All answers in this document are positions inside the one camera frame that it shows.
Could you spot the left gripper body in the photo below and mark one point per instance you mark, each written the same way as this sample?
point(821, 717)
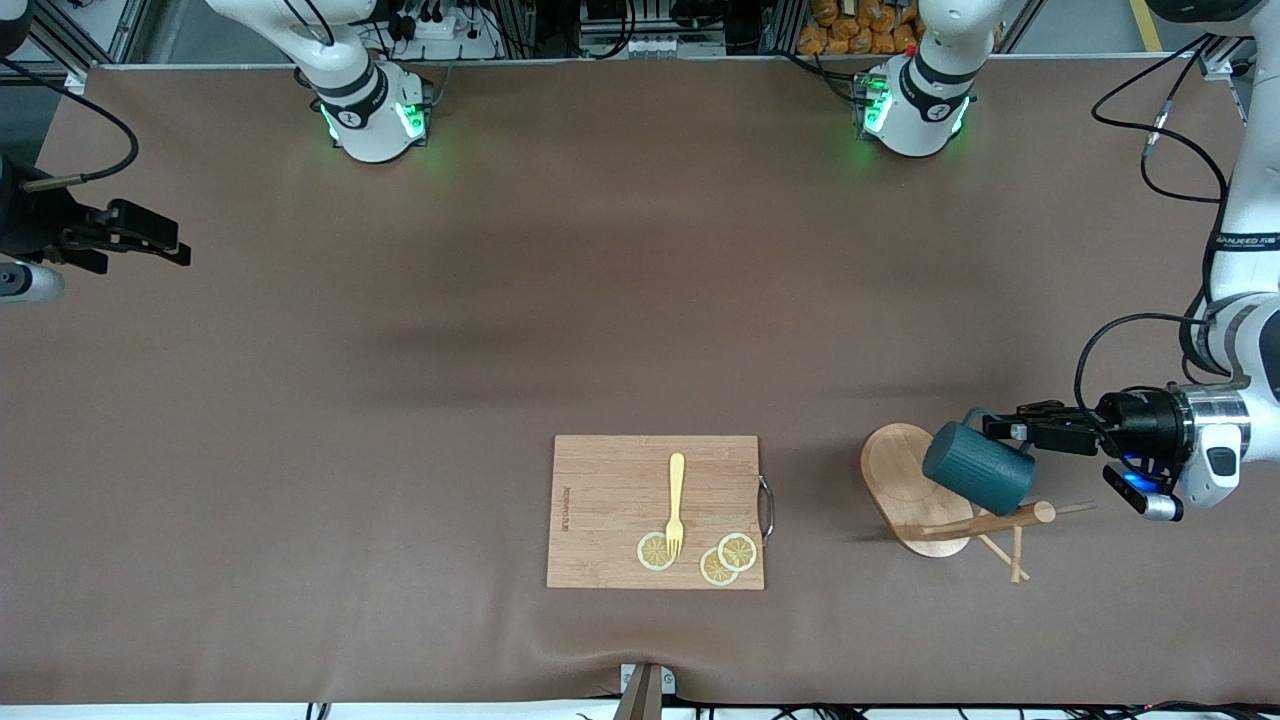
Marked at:
point(1140, 422)

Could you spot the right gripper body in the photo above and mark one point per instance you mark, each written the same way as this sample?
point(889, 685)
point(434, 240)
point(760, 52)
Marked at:
point(35, 222)

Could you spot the dark green cup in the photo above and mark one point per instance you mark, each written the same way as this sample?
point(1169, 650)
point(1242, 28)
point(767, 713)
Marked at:
point(975, 470)

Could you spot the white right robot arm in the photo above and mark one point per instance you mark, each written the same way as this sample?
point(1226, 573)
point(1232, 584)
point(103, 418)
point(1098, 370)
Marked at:
point(365, 120)

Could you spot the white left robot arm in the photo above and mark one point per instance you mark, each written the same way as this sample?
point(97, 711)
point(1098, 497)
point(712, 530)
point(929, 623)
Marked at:
point(925, 110)

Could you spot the wooden mug rack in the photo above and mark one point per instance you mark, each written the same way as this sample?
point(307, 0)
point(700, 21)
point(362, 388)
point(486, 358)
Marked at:
point(895, 470)

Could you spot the yellow lemon slice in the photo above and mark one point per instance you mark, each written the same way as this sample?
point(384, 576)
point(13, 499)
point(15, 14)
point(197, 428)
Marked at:
point(650, 553)
point(713, 572)
point(740, 552)

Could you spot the white power strip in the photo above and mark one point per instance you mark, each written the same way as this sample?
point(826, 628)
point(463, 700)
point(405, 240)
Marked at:
point(450, 25)

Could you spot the yellow plastic fork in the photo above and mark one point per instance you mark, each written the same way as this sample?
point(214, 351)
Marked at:
point(677, 485)

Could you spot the orange bread bag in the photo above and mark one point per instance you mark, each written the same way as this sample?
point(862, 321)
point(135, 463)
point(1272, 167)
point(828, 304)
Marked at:
point(850, 35)

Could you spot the wooden cutting board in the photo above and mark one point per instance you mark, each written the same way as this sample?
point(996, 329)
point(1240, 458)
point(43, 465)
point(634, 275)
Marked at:
point(610, 500)

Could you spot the white connector block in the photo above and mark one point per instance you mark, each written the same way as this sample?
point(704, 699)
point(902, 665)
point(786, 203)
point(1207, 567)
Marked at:
point(650, 45)

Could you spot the aluminium frame profile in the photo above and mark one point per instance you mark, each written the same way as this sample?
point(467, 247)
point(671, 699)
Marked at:
point(1220, 62)
point(70, 40)

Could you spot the metal table edge bracket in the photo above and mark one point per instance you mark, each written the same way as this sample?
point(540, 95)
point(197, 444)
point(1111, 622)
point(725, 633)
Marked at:
point(645, 695)

